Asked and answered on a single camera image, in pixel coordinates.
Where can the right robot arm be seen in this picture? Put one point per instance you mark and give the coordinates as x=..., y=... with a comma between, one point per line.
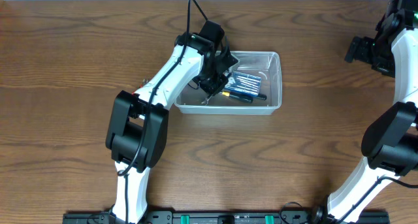
x=389, y=151

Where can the small claw hammer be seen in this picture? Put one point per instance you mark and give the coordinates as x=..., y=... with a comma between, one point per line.
x=261, y=96

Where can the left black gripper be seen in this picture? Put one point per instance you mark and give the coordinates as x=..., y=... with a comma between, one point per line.
x=213, y=82

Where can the precision screwdriver set case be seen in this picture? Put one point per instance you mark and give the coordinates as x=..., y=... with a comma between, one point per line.
x=244, y=83

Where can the orange handled pliers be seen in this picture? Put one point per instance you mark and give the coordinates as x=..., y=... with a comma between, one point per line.
x=142, y=84

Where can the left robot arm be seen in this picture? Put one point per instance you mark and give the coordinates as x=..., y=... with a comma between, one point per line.
x=137, y=132

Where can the clear plastic container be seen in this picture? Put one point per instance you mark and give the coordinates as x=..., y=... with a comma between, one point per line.
x=263, y=64

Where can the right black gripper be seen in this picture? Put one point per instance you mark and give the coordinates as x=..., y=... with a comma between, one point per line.
x=358, y=49

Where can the silver black wrench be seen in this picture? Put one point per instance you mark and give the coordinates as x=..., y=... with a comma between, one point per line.
x=206, y=100

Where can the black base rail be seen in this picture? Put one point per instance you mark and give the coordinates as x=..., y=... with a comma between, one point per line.
x=167, y=217

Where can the black yellow screwdriver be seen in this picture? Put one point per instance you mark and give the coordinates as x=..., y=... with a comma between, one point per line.
x=238, y=96

